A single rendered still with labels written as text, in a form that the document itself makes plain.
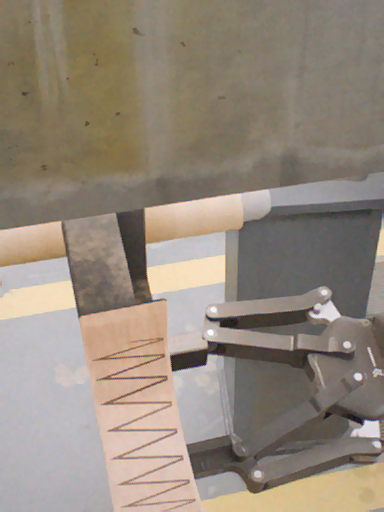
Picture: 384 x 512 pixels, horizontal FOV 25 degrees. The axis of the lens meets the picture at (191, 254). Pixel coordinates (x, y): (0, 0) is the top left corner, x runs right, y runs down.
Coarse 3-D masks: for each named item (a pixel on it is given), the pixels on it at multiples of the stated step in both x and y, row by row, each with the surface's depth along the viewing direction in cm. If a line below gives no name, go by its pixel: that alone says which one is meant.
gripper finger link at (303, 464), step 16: (320, 448) 59; (336, 448) 59; (352, 448) 59; (368, 448) 59; (272, 464) 59; (288, 464) 59; (304, 464) 59; (320, 464) 59; (336, 464) 60; (368, 464) 61; (256, 480) 58; (272, 480) 58; (288, 480) 60
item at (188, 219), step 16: (160, 208) 49; (176, 208) 50; (192, 208) 50; (208, 208) 50; (224, 208) 50; (240, 208) 50; (48, 224) 49; (160, 224) 50; (176, 224) 50; (192, 224) 50; (208, 224) 50; (224, 224) 51; (240, 224) 51; (0, 240) 48; (16, 240) 48; (32, 240) 48; (48, 240) 49; (160, 240) 51; (0, 256) 48; (16, 256) 49; (32, 256) 49; (48, 256) 49; (64, 256) 50
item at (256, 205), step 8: (256, 192) 51; (264, 192) 51; (248, 200) 51; (256, 200) 51; (264, 200) 51; (248, 208) 51; (256, 208) 51; (264, 208) 51; (248, 216) 51; (256, 216) 51
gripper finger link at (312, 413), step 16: (336, 384) 61; (352, 384) 61; (320, 400) 61; (336, 400) 61; (288, 416) 60; (304, 416) 61; (320, 416) 61; (256, 432) 60; (272, 432) 60; (288, 432) 60; (240, 448) 58; (256, 448) 59; (272, 448) 61
